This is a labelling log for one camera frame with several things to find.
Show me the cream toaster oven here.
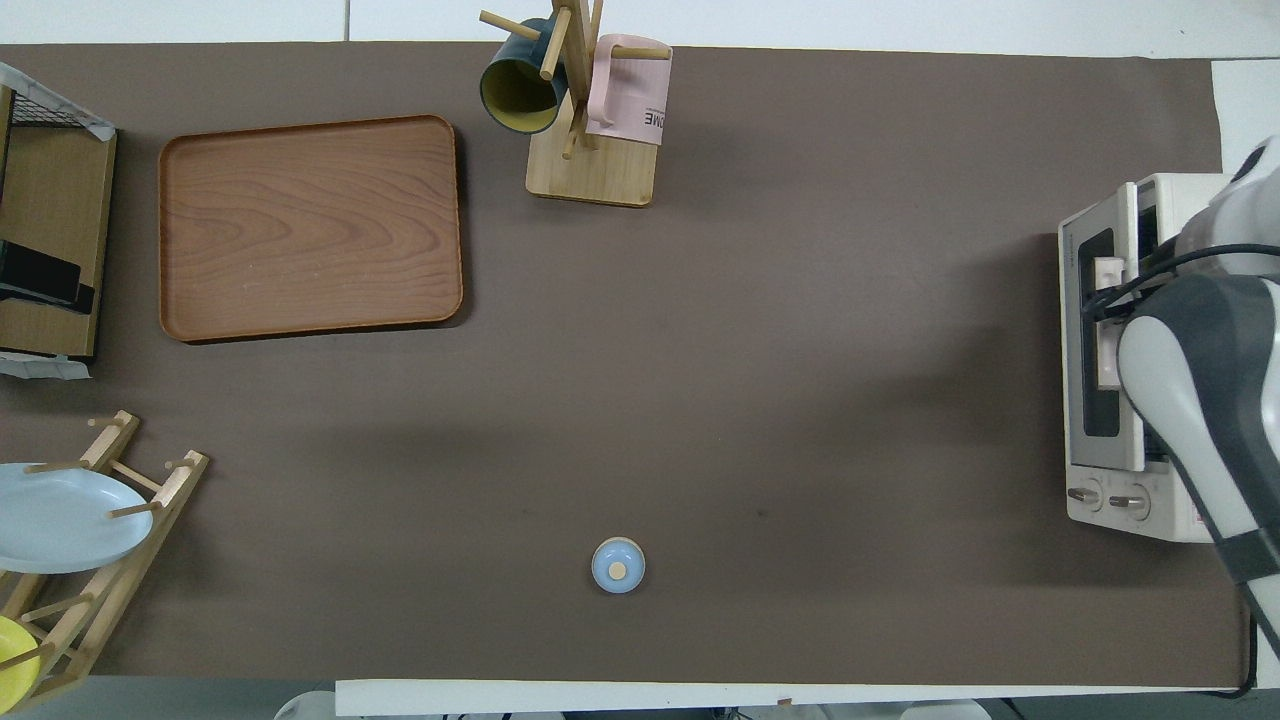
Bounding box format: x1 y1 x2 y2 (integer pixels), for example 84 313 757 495
1058 172 1243 544

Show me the brown table mat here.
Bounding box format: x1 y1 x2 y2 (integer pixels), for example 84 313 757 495
0 42 1257 691

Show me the wooden mug tree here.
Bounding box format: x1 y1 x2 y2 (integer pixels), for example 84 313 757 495
478 0 673 209

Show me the pink mug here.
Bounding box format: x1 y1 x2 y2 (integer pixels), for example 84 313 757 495
585 33 673 148

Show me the dark blue mug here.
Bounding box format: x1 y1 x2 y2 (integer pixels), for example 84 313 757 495
479 18 570 136

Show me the brown wooden tray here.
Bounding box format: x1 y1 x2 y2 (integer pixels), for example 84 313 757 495
158 114 465 345

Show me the wooden dish rack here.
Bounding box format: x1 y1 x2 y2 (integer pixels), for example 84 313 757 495
0 410 211 713

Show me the white paper sheet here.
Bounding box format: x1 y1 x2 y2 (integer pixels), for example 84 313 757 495
0 350 93 382

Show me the light blue plate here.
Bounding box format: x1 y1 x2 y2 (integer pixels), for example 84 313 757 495
0 462 156 576

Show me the black flat device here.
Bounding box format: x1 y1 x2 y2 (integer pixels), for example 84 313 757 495
0 240 97 317

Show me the yellow plate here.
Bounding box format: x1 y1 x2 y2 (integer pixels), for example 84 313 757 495
0 615 44 709

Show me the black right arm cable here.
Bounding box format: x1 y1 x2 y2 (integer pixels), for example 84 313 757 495
1085 245 1280 323

